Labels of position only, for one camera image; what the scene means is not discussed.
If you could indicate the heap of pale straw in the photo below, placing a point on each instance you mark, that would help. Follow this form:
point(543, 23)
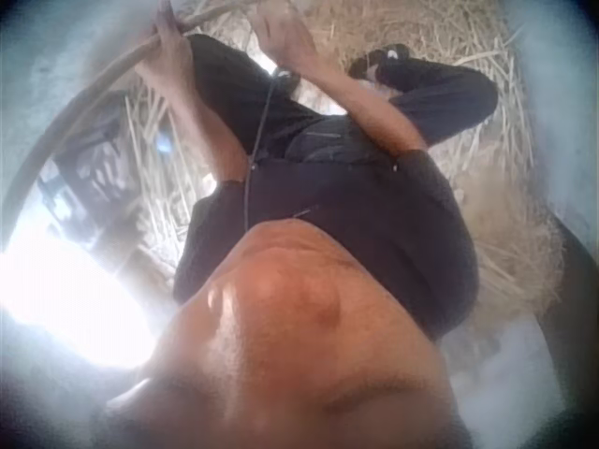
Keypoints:
point(491, 154)

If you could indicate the long pale bent cane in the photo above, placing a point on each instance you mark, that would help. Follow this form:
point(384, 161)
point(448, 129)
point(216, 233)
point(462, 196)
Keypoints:
point(65, 121)

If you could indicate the person's left hand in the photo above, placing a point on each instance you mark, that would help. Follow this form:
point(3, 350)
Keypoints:
point(166, 61)

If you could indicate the person's legs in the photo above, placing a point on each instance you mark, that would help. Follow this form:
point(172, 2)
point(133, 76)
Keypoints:
point(309, 126)

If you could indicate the person's right hand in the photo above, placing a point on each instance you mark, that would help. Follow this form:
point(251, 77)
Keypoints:
point(285, 44)

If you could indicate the dark plastic crate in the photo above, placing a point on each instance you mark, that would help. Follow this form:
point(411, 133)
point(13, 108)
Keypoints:
point(89, 159)

